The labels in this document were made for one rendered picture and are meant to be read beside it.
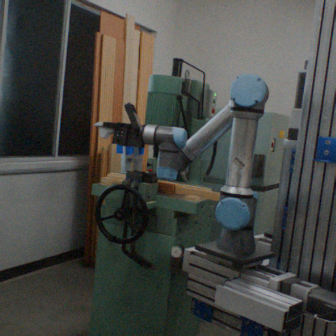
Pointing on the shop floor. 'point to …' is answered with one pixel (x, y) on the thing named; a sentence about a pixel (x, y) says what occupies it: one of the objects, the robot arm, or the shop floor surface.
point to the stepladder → (130, 157)
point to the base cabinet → (142, 286)
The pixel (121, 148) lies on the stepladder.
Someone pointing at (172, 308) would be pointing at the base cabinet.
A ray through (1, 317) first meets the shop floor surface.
